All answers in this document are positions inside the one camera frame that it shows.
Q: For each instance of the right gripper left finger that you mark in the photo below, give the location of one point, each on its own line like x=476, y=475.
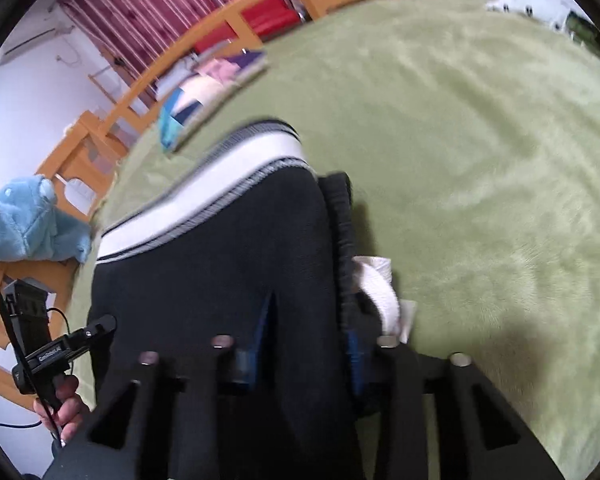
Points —
x=154, y=423

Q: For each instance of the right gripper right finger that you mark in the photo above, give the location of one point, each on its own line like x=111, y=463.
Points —
x=438, y=418

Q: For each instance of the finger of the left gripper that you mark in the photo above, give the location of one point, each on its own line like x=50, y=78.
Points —
x=94, y=332

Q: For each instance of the black pants with white stripe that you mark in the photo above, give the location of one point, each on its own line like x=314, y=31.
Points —
x=253, y=245

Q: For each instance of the left hand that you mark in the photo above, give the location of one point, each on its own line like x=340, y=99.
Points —
x=72, y=412

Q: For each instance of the blue plush towel toy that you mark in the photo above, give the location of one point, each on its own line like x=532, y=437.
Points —
x=33, y=228

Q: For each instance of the colourful geometric pillow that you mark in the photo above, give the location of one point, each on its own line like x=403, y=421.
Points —
x=191, y=92

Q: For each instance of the green bed blanket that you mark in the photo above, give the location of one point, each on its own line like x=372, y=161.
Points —
x=472, y=141

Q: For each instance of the white air conditioner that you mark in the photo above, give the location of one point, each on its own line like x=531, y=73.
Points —
x=12, y=48

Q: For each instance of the maroon curtain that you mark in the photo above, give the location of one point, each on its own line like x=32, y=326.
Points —
x=145, y=5

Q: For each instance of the red chair right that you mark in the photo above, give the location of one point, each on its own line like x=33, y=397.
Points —
x=270, y=18

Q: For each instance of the white dotted pillow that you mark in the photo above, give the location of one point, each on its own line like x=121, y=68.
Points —
x=563, y=16

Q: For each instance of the wooden bed frame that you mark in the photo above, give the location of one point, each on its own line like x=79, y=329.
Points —
x=58, y=276

